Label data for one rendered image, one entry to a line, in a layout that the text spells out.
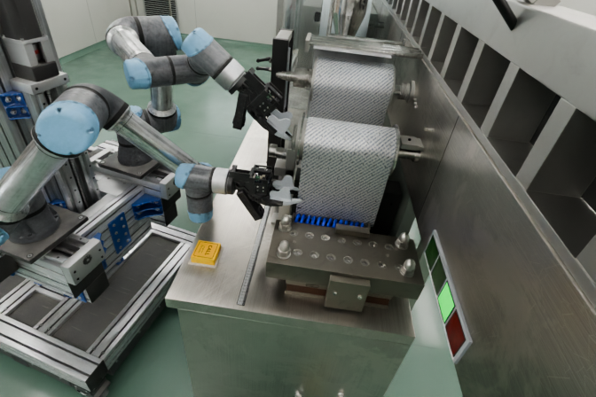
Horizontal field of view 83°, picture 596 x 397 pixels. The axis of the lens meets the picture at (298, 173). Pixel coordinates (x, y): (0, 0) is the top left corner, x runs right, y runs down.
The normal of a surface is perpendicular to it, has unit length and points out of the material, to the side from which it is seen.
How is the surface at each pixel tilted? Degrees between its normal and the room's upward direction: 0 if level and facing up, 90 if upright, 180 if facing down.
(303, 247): 0
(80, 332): 0
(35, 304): 0
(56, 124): 85
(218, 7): 90
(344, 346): 90
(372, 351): 90
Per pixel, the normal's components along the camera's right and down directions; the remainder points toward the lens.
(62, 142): 0.26, 0.50
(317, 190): -0.11, 0.56
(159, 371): 0.09, -0.82
